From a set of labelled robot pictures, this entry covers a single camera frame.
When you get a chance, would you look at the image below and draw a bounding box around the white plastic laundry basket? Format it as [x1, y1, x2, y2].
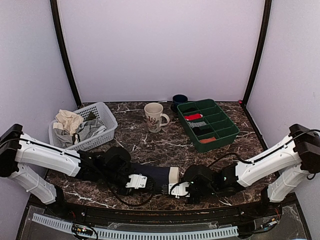
[48, 102, 118, 151]

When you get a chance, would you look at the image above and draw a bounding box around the orange rolled sock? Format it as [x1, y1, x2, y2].
[199, 136, 217, 144]

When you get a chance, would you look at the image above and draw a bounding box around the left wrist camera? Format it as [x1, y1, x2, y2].
[103, 146, 132, 172]

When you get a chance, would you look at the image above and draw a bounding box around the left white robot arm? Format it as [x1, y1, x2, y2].
[0, 124, 156, 218]

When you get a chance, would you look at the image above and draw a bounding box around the green divided organizer tray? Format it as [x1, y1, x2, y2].
[177, 99, 240, 153]

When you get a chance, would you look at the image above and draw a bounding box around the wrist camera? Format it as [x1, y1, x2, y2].
[183, 164, 214, 183]
[103, 146, 132, 172]

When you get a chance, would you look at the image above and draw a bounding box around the red rolled sock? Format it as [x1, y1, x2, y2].
[184, 113, 203, 121]

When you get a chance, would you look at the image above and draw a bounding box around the left black frame post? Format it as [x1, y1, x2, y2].
[49, 0, 82, 109]

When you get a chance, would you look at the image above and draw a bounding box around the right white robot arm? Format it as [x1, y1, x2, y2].
[168, 124, 320, 217]

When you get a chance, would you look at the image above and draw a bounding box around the navy underwear white waistband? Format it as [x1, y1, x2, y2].
[132, 163, 179, 189]

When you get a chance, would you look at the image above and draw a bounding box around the white slotted cable duct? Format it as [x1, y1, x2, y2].
[31, 213, 239, 240]

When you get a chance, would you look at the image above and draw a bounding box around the grey patterned rolled sock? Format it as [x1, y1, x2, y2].
[187, 121, 207, 128]

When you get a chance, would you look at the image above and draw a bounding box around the cream cloth in basket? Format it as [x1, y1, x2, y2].
[52, 109, 84, 135]

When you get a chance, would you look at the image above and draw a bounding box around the dark blue mug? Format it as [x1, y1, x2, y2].
[171, 94, 188, 112]

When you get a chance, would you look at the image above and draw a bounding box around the black front rail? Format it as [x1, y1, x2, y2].
[82, 206, 244, 223]

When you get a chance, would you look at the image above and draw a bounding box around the grey garment in basket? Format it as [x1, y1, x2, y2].
[52, 118, 107, 148]

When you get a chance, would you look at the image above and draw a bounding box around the cream floral mug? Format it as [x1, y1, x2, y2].
[144, 102, 171, 133]

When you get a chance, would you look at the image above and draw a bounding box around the black rolled sock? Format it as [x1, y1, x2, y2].
[192, 127, 213, 136]

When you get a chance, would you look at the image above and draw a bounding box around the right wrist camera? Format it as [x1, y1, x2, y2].
[183, 164, 214, 183]

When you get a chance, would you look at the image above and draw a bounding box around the black frame post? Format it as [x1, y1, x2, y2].
[241, 0, 273, 109]
[49, 0, 82, 109]

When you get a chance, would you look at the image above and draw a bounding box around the right black frame post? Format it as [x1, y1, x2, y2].
[241, 0, 273, 109]

